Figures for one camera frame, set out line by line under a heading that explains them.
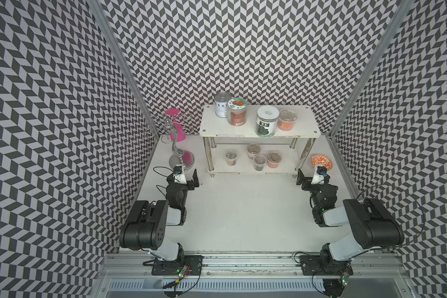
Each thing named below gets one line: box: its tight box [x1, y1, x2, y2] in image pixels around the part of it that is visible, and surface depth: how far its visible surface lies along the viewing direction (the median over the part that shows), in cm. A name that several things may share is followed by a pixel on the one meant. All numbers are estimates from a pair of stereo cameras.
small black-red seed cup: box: [253, 153, 267, 172], surface depth 94 cm
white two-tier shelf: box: [199, 104, 321, 179], surface depth 93 cm
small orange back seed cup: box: [247, 142, 262, 160], surface depth 99 cm
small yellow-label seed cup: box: [225, 150, 238, 167], surface depth 96 cm
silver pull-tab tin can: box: [214, 91, 233, 119], surface depth 77 cm
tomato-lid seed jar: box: [227, 97, 248, 127], surface depth 74 cm
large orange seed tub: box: [276, 109, 298, 131], surface depth 73 cm
